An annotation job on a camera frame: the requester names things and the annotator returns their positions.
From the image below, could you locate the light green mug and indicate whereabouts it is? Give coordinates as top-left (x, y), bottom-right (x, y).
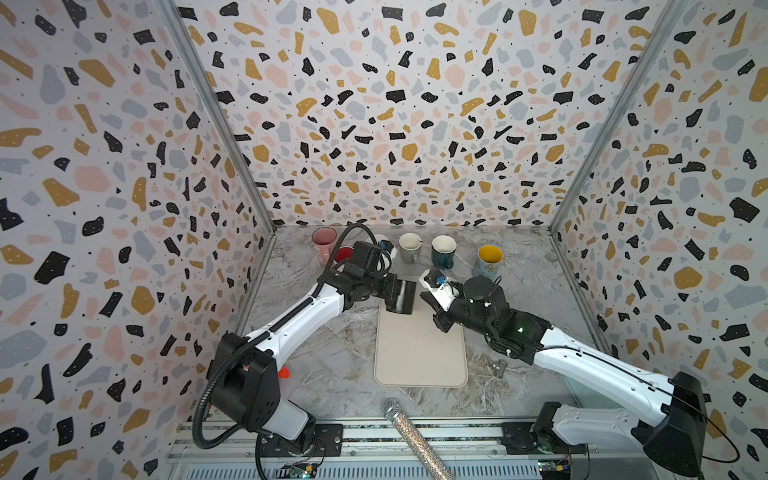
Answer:
top-left (375, 234), bottom-right (397, 259)

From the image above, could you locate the grey frosted cup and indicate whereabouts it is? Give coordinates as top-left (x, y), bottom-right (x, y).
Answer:
top-left (398, 232), bottom-right (423, 265)

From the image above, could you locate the white mug red inside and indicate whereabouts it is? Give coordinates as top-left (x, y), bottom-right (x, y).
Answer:
top-left (334, 246), bottom-right (354, 262)

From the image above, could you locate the blue glazed mug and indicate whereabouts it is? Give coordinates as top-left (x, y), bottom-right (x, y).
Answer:
top-left (473, 245), bottom-right (504, 281)

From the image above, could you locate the dark green mug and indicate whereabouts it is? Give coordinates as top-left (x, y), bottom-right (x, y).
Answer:
top-left (431, 235), bottom-right (457, 270)

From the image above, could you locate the pink mug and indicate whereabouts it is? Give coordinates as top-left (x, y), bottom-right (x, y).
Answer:
top-left (311, 227), bottom-right (338, 265)

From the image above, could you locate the black mug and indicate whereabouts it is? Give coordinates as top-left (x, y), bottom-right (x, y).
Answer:
top-left (384, 279), bottom-right (417, 315)

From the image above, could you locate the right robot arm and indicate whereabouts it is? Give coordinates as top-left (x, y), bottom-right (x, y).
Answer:
top-left (419, 269), bottom-right (708, 477)

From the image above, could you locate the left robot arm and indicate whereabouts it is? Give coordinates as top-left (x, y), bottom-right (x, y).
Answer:
top-left (192, 241), bottom-right (416, 454)

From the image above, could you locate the beige rectangular tray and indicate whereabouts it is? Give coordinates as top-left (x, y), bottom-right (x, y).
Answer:
top-left (374, 285), bottom-right (468, 388)

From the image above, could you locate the small clear glass piece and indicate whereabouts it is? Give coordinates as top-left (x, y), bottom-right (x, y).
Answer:
top-left (488, 360), bottom-right (507, 379)

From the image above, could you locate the glitter filled tube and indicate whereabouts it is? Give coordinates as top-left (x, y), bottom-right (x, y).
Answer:
top-left (382, 398), bottom-right (455, 480)

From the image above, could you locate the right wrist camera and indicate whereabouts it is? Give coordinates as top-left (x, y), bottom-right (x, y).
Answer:
top-left (419, 268), bottom-right (461, 312)

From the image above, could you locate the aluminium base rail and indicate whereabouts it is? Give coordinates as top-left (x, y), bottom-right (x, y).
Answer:
top-left (160, 417), bottom-right (673, 479)

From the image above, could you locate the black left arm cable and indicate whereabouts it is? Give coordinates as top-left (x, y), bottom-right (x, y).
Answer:
top-left (191, 223), bottom-right (379, 451)

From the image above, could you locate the aluminium corner post right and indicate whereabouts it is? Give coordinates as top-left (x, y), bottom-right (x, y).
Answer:
top-left (548, 0), bottom-right (691, 235)

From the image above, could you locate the aluminium corner post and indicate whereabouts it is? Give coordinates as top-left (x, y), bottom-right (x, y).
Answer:
top-left (157, 0), bottom-right (277, 235)
top-left (548, 0), bottom-right (691, 235)

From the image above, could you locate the aluminium corner post left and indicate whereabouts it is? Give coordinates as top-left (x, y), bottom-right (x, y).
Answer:
top-left (157, 0), bottom-right (277, 235)

